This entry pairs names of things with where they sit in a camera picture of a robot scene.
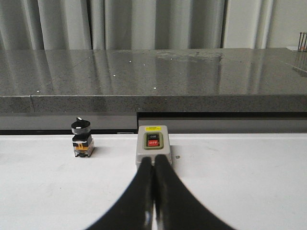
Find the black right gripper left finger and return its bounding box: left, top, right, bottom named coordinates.
left=88, top=157, right=153, bottom=230

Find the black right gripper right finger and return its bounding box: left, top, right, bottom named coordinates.
left=154, top=155, right=232, bottom=230

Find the grey stone counter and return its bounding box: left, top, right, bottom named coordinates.
left=0, top=48, right=307, bottom=135

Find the grey curtain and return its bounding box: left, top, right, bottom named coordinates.
left=0, top=0, right=307, bottom=50

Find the grey on-off switch box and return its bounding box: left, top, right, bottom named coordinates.
left=135, top=125, right=172, bottom=168

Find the black rotary selector switch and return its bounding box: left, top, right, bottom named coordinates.
left=71, top=117, right=94, bottom=157

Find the metal wire rack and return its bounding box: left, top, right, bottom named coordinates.
left=292, top=31, right=307, bottom=77

